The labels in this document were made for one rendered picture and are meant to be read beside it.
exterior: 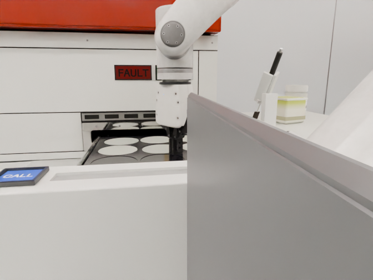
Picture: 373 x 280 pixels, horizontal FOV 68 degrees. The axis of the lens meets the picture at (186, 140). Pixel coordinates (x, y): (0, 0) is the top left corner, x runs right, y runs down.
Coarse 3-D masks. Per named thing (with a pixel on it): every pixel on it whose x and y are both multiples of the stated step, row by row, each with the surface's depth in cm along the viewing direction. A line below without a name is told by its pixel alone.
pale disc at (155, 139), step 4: (156, 136) 90; (160, 136) 90; (140, 140) 84; (144, 140) 84; (148, 140) 84; (152, 140) 84; (156, 140) 84; (160, 140) 84; (164, 140) 84; (168, 140) 84
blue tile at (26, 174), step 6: (6, 174) 35; (12, 174) 35; (18, 174) 35; (24, 174) 35; (30, 174) 35; (36, 174) 35; (0, 180) 33; (6, 180) 33; (12, 180) 33; (18, 180) 33
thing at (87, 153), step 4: (96, 140) 83; (92, 144) 77; (96, 144) 79; (88, 148) 73; (92, 148) 74; (88, 152) 69; (84, 156) 66; (88, 156) 67; (80, 160) 63; (84, 160) 63; (80, 164) 60
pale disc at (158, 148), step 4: (160, 144) 78; (164, 144) 78; (168, 144) 78; (144, 148) 74; (148, 148) 74; (152, 148) 74; (156, 148) 74; (160, 148) 74; (164, 148) 74; (168, 148) 74; (148, 152) 70; (152, 152) 70; (156, 152) 70; (160, 152) 70; (164, 152) 70; (168, 152) 70
